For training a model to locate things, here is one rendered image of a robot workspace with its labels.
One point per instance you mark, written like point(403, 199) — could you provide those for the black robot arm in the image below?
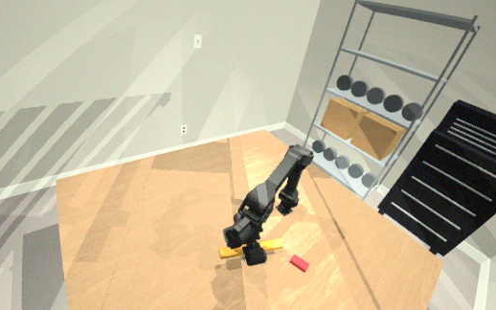
point(262, 198)

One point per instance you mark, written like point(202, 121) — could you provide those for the yellow bar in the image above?
point(268, 245)

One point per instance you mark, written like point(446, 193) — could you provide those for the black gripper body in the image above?
point(255, 254)

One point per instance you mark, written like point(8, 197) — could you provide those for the red rectangular block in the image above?
point(299, 263)

